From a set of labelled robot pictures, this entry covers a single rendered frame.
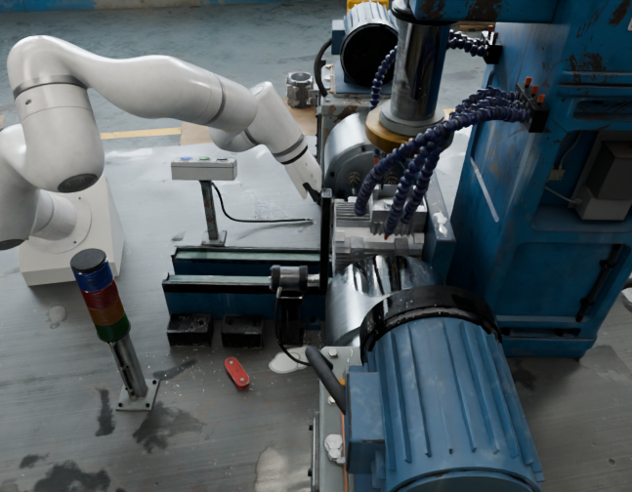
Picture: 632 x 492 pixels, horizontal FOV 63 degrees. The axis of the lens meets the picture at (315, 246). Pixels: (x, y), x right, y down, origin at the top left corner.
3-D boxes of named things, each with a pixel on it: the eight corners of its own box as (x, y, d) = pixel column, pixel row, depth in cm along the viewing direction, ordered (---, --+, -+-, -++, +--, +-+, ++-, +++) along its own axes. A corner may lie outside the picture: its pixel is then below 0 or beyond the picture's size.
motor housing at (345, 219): (406, 245, 139) (416, 186, 126) (415, 297, 124) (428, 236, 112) (331, 243, 139) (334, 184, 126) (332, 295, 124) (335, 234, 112)
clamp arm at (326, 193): (330, 280, 117) (334, 187, 101) (330, 290, 115) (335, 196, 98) (315, 280, 117) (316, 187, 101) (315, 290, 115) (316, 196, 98)
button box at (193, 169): (237, 175, 147) (236, 156, 146) (233, 181, 141) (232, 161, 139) (178, 174, 147) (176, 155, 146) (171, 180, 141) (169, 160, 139)
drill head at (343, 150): (398, 159, 172) (408, 88, 156) (412, 228, 145) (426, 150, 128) (323, 158, 172) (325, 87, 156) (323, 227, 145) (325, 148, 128)
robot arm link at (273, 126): (264, 160, 113) (300, 143, 110) (229, 111, 106) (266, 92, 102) (269, 140, 119) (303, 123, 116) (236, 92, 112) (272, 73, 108)
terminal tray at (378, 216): (416, 209, 125) (421, 184, 121) (422, 237, 117) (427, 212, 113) (367, 208, 125) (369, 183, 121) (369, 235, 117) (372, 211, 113)
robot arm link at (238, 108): (155, 148, 91) (242, 160, 119) (230, 110, 84) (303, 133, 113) (140, 101, 91) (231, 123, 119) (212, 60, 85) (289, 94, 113)
